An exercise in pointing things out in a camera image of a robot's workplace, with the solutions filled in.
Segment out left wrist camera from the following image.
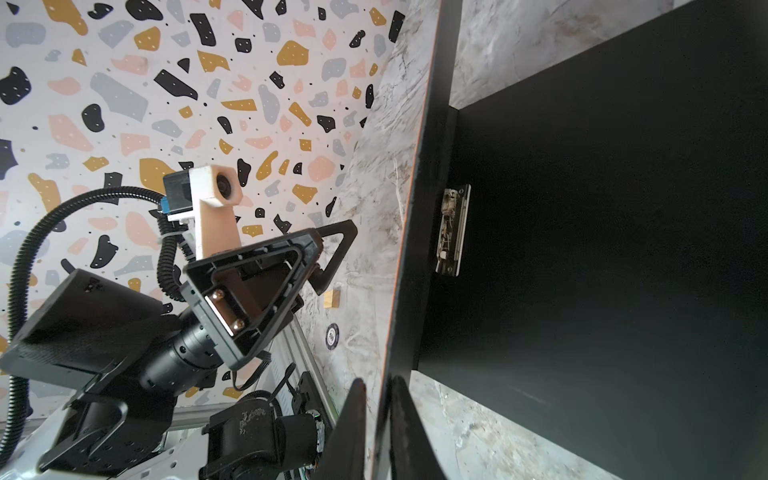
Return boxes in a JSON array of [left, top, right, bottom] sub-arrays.
[[161, 165, 243, 260]]

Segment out small wooden block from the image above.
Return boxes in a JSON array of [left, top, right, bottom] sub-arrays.
[[323, 288, 341, 309]]

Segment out orange black binder folder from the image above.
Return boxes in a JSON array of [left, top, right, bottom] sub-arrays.
[[373, 1, 767, 479]]

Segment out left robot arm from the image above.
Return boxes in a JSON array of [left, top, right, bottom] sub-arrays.
[[1, 220, 357, 479]]

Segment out black corrugated cable conduit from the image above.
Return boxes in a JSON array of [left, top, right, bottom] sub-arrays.
[[0, 185, 193, 469]]

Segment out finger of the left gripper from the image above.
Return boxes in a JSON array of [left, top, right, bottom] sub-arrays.
[[309, 219, 358, 295]]

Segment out metal binder clip mechanism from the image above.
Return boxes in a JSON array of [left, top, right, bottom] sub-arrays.
[[435, 184, 471, 277]]

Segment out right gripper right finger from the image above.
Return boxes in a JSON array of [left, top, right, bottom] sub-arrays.
[[389, 376, 447, 480]]

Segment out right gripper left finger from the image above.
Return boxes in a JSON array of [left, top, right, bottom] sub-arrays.
[[313, 378, 367, 480]]

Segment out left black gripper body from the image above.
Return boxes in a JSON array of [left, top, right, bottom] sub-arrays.
[[182, 230, 323, 369]]

